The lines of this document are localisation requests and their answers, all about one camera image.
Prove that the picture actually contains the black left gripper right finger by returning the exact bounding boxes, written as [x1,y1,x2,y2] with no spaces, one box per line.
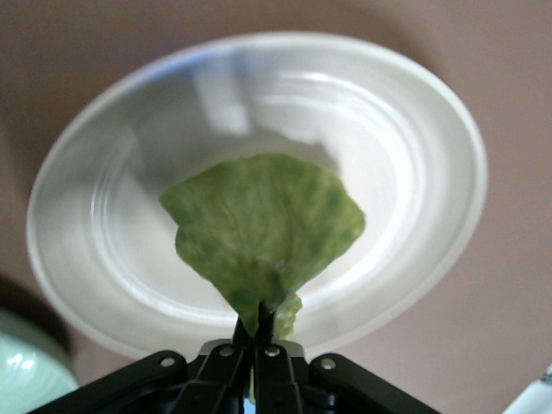
[256,306,432,414]

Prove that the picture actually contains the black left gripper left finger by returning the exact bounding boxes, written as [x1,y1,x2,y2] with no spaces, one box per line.
[75,308,260,414]

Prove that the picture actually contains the green lettuce leaf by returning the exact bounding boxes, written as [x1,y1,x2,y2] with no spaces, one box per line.
[159,152,367,342]

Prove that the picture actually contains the pale green plate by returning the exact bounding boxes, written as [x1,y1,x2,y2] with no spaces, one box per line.
[0,306,81,414]

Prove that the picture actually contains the beige plate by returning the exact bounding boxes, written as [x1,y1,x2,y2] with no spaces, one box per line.
[25,31,489,362]

